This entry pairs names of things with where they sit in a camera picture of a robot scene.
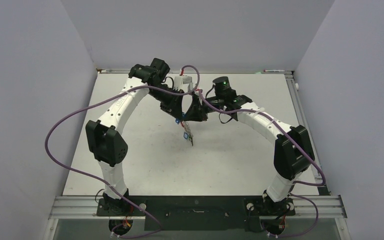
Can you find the aluminium right side rail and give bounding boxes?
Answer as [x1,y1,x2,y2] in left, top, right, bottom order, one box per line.
[284,71,329,196]

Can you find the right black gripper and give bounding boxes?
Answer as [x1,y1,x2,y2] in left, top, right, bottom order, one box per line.
[183,94,225,122]

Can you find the aluminium front rail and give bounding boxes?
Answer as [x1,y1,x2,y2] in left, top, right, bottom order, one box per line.
[48,195,348,220]

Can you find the aluminium back rail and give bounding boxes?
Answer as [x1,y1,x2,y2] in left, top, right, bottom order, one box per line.
[96,68,294,75]

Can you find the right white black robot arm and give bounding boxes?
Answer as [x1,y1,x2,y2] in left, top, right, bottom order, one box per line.
[183,76,316,214]

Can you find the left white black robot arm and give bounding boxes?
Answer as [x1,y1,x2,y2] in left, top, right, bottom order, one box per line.
[85,58,183,215]

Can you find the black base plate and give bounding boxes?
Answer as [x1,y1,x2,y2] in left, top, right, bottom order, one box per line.
[96,195,296,232]

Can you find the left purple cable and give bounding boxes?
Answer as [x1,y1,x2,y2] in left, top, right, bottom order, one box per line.
[44,64,201,239]

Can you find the grey red keyring holder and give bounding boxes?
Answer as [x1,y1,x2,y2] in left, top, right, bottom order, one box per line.
[180,121,193,141]

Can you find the aluminium rail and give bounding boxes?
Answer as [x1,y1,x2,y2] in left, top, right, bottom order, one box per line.
[48,195,348,220]
[96,68,294,75]
[284,71,329,196]

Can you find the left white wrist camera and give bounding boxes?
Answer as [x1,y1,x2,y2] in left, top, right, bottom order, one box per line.
[172,75,194,92]

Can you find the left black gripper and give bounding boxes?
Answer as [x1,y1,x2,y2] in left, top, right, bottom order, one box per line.
[148,83,184,122]

